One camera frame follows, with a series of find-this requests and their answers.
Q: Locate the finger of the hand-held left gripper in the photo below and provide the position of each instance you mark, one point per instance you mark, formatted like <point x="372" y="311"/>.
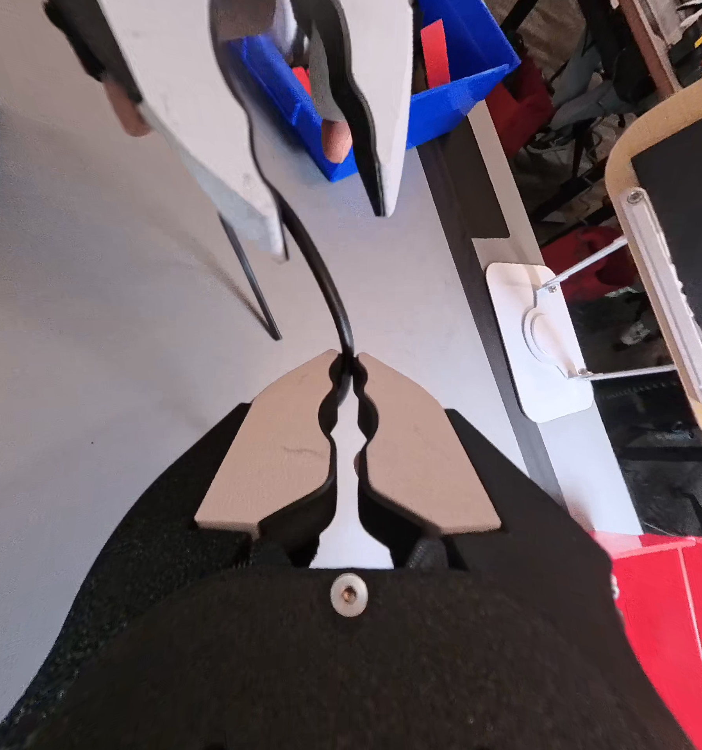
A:
<point x="386" y="88"/>
<point x="198" y="117"/>

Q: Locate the blue plastic bin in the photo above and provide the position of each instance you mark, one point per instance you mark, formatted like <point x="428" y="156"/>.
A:
<point x="468" y="99"/>

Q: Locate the red bag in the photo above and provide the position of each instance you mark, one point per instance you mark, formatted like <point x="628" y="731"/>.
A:
<point x="585" y="252"/>

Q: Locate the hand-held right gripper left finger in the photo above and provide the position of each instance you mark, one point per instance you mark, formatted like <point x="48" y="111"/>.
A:
<point x="269" y="457"/>

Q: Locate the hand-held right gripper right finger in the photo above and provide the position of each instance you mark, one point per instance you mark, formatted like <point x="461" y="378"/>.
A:
<point x="421" y="463"/>

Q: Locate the red plastic bin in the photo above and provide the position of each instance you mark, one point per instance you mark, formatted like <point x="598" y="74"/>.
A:
<point x="667" y="615"/>

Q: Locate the red plastic strip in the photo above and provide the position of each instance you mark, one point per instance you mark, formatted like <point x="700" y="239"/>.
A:
<point x="436" y="53"/>

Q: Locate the person's left hand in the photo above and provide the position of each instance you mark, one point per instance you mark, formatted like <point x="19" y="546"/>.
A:
<point x="334" y="140"/>

